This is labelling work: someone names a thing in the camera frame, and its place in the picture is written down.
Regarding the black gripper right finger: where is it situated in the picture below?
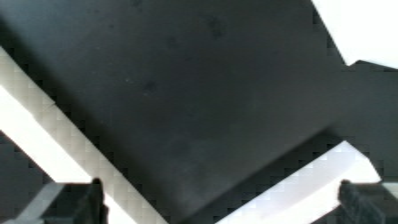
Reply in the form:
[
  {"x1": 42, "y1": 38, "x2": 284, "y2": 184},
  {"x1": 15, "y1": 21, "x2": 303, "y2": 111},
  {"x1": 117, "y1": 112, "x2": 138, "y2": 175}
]
[{"x1": 337, "y1": 180, "x2": 398, "y2": 224}]

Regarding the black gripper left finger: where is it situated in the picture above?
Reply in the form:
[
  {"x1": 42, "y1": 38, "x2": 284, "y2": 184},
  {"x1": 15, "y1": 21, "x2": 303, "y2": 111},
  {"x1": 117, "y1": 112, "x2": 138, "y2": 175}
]
[{"x1": 10, "y1": 178, "x2": 108, "y2": 224}]

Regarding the white drawer with tag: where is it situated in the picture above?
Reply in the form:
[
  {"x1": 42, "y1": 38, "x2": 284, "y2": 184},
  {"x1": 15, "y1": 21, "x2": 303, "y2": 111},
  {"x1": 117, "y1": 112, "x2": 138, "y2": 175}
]
[{"x1": 214, "y1": 141, "x2": 379, "y2": 224}]

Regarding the white drawer cabinet box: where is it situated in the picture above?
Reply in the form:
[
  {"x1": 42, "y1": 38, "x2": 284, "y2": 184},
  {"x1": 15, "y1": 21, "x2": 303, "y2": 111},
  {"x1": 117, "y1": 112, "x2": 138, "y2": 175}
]
[{"x1": 310, "y1": 0, "x2": 398, "y2": 69}]

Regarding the white front barrier rail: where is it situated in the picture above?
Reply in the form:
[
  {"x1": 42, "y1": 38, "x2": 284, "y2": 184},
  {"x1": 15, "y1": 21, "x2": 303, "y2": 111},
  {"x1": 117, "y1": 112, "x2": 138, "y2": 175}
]
[{"x1": 0, "y1": 47, "x2": 166, "y2": 224}]

